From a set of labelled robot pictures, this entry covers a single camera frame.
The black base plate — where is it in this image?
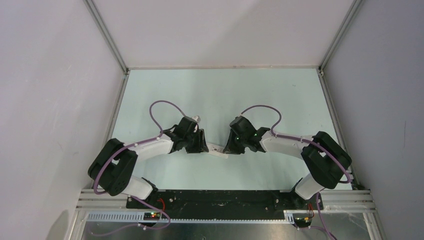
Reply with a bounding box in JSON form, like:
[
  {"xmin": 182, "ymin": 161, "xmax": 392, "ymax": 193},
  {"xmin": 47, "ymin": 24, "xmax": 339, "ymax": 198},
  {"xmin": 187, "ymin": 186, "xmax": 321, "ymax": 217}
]
[{"xmin": 144, "ymin": 189, "xmax": 311, "ymax": 210}]

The right controller board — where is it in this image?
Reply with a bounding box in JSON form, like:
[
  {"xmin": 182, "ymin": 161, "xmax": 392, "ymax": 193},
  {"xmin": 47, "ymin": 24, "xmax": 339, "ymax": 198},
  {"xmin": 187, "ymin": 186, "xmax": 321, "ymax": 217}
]
[{"xmin": 293, "ymin": 217, "xmax": 312, "ymax": 229}]

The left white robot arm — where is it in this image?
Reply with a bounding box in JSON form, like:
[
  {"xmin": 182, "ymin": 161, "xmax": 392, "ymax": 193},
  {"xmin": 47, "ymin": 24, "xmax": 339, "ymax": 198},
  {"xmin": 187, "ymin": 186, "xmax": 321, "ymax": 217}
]
[{"xmin": 87, "ymin": 116, "xmax": 209, "ymax": 208}]

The white remote control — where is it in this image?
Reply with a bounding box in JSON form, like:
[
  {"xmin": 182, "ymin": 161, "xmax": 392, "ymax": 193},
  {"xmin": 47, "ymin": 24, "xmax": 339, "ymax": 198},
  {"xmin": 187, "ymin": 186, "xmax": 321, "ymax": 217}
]
[{"xmin": 206, "ymin": 142, "xmax": 229, "ymax": 159}]

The white battery cover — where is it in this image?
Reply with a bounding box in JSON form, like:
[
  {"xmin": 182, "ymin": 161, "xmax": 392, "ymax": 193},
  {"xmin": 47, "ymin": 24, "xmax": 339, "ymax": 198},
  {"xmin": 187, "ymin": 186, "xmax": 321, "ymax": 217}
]
[{"xmin": 212, "ymin": 146, "xmax": 225, "ymax": 155}]

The controller board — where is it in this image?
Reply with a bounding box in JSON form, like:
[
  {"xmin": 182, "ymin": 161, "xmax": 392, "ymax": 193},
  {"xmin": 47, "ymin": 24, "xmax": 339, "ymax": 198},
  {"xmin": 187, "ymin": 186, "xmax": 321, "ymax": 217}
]
[
  {"xmin": 293, "ymin": 217, "xmax": 312, "ymax": 229},
  {"xmin": 143, "ymin": 212, "xmax": 161, "ymax": 221}
]

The grey slotted cable duct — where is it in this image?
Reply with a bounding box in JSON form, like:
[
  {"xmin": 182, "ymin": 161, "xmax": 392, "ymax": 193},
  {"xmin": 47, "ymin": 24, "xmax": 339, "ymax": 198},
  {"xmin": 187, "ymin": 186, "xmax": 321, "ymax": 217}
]
[{"xmin": 86, "ymin": 211, "xmax": 296, "ymax": 225}]

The left controller board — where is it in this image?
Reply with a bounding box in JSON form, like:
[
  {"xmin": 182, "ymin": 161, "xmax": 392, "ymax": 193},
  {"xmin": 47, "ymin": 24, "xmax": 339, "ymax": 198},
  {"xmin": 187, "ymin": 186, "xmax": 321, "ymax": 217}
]
[{"xmin": 143, "ymin": 212, "xmax": 161, "ymax": 221}]

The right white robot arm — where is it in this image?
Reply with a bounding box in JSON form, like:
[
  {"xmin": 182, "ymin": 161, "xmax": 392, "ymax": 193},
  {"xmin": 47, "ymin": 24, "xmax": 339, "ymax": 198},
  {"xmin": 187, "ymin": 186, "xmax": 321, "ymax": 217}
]
[{"xmin": 223, "ymin": 116, "xmax": 352, "ymax": 209}]

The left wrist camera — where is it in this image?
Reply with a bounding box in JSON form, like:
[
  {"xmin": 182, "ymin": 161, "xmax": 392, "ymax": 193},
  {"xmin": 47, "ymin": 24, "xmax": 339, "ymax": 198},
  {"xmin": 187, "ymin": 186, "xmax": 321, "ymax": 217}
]
[{"xmin": 191, "ymin": 115, "xmax": 201, "ymax": 125}]

